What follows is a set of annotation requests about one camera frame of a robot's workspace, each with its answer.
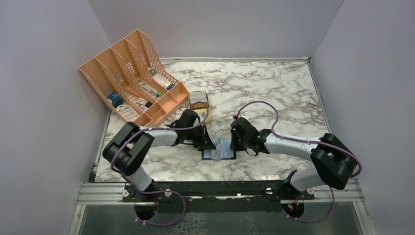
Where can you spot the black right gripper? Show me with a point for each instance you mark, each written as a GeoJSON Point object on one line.
{"type": "Point", "coordinates": [234, 146]}

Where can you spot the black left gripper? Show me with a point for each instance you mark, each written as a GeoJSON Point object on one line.
{"type": "Point", "coordinates": [204, 141]}

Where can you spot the black leather card holder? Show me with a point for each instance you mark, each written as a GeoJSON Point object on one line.
{"type": "Point", "coordinates": [221, 152]}

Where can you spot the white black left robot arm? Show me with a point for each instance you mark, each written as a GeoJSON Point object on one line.
{"type": "Point", "coordinates": [129, 147]}

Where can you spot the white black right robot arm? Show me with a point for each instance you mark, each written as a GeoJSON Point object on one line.
{"type": "Point", "coordinates": [332, 165]}

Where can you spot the beige card tray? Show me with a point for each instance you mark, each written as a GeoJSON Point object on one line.
{"type": "Point", "coordinates": [202, 110]}

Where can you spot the white label card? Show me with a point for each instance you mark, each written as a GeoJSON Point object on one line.
{"type": "Point", "coordinates": [127, 113]}

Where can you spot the white glue stick box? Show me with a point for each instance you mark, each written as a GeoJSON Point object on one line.
{"type": "Point", "coordinates": [162, 81]}

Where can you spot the orange pen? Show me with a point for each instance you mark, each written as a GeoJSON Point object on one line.
{"type": "Point", "coordinates": [133, 93]}

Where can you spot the orange plastic desk organizer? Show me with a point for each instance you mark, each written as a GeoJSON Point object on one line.
{"type": "Point", "coordinates": [124, 65]}

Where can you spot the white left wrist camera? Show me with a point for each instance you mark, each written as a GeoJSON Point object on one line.
{"type": "Point", "coordinates": [204, 115]}

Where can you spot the black mounting base rail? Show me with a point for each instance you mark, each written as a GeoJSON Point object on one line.
{"type": "Point", "coordinates": [213, 196]}

